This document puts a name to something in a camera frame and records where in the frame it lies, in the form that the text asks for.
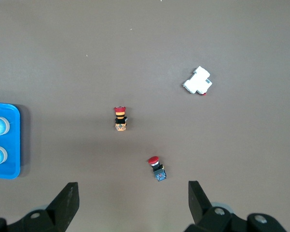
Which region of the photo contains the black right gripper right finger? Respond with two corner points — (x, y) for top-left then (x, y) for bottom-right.
(184, 180), (288, 232)

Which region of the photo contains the white circuit breaker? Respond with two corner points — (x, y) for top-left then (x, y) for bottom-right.
(182, 65), (213, 96)

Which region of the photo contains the blue plastic tray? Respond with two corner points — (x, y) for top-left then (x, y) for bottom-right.
(0, 101), (21, 180)

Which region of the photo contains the red button orange yellow base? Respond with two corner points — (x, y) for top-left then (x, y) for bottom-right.
(113, 105), (128, 132)

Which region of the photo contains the red button black base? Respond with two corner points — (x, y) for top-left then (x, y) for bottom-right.
(148, 156), (167, 182)

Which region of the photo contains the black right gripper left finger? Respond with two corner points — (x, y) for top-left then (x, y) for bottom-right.
(0, 182), (80, 232)

